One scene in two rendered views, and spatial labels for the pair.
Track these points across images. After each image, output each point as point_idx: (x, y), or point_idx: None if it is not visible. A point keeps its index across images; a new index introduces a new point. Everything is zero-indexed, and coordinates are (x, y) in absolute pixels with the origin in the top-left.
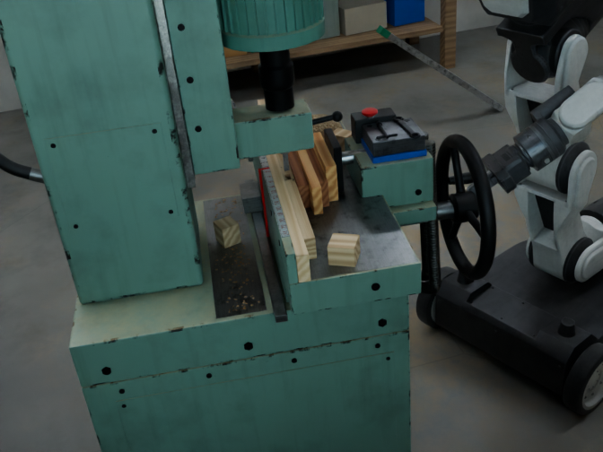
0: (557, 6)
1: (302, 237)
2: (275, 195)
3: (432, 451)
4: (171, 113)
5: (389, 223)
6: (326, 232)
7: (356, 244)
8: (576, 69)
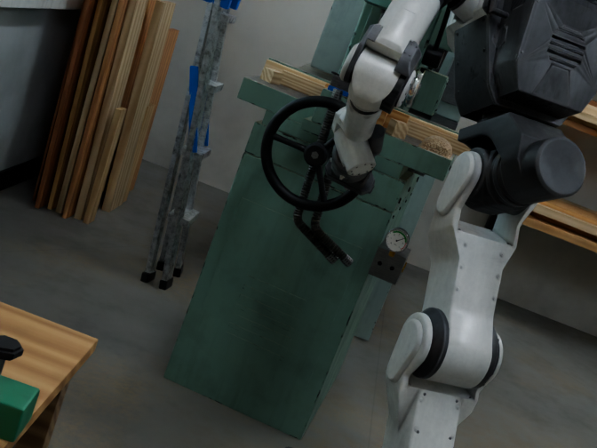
0: (455, 87)
1: (282, 66)
2: (328, 80)
3: (251, 446)
4: (358, 24)
5: (288, 93)
6: (298, 92)
7: (267, 69)
8: (452, 185)
